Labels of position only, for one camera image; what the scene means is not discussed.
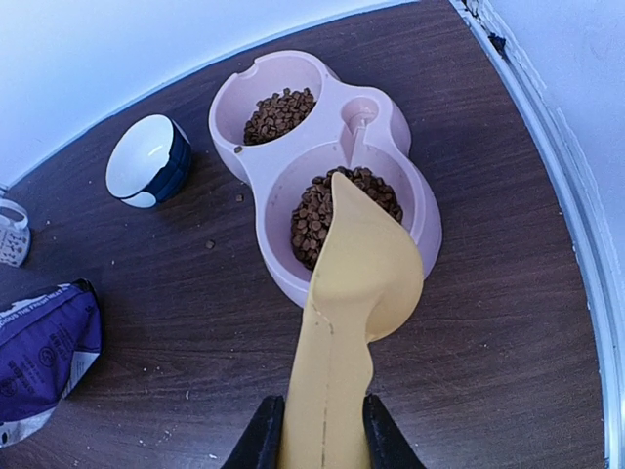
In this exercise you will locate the pink double pet feeder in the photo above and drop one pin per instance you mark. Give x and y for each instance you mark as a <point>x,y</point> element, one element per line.
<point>290,69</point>

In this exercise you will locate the yellow plastic scoop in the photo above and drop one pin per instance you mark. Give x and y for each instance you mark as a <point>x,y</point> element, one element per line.
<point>366,283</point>

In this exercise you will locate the white patterned mug yellow inside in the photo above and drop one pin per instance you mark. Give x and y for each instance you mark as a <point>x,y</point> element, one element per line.
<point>15,235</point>

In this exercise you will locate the brown pet food kibble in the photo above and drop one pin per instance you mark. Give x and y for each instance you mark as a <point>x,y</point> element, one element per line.
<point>312,215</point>

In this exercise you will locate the black and white ceramic bowl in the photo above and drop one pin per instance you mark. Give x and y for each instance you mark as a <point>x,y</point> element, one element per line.
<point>150,163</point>

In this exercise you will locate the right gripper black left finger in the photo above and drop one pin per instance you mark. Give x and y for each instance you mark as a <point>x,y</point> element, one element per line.
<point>258,445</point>

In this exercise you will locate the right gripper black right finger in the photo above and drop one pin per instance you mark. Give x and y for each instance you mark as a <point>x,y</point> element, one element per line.
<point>387,446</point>

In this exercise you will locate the purple pet food bag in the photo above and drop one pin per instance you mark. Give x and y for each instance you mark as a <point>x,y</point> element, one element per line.
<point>48,343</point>

